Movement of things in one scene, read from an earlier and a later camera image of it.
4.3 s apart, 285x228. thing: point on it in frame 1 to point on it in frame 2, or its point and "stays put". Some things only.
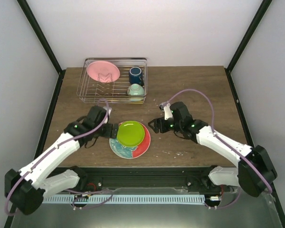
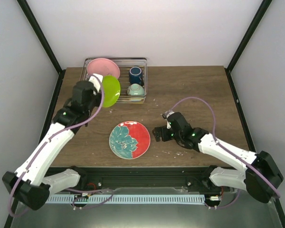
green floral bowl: x=135 y=89 stays put
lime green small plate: x=130 y=133 to x=111 y=90
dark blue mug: x=135 y=76 stays put
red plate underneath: x=133 y=152 stays put
